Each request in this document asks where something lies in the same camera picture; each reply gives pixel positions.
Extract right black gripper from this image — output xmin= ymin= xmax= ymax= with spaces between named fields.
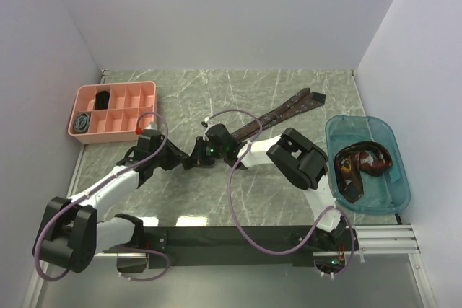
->
xmin=187 ymin=136 xmax=227 ymax=167

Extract brown blue floral tie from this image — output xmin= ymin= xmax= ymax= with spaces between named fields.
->
xmin=230 ymin=88 xmax=326 ymax=149

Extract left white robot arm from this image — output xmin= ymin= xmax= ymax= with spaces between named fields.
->
xmin=32 ymin=130 xmax=188 ymax=273

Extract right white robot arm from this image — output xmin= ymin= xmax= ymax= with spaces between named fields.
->
xmin=182 ymin=124 xmax=347 ymax=251

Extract pink compartment organizer tray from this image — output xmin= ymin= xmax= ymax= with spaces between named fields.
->
xmin=68 ymin=81 xmax=157 ymax=144

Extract black rolled tie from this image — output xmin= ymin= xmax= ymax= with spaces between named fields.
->
xmin=94 ymin=90 xmax=110 ymax=110

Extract grey patterned rolled tie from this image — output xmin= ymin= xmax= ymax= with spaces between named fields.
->
xmin=73 ymin=113 xmax=91 ymax=133

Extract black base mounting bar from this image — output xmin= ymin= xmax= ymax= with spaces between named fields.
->
xmin=144 ymin=226 xmax=359 ymax=267

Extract teal transparent plastic bin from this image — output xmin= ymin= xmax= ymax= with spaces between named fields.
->
xmin=326 ymin=115 xmax=411 ymax=215

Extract dark red patterned tie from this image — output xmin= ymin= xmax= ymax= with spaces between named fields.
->
xmin=334 ymin=141 xmax=393 ymax=203

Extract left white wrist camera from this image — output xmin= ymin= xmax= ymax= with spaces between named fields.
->
xmin=135 ymin=123 xmax=160 ymax=138

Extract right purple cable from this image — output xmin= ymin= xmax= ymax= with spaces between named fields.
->
xmin=201 ymin=108 xmax=355 ymax=280

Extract purple cable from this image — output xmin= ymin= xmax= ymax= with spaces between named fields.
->
xmin=35 ymin=111 xmax=173 ymax=282
xmin=201 ymin=108 xmax=355 ymax=280

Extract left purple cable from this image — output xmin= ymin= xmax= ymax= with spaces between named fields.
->
xmin=35 ymin=111 xmax=173 ymax=282

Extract aluminium frame rail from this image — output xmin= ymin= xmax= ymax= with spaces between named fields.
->
xmin=355 ymin=224 xmax=420 ymax=255

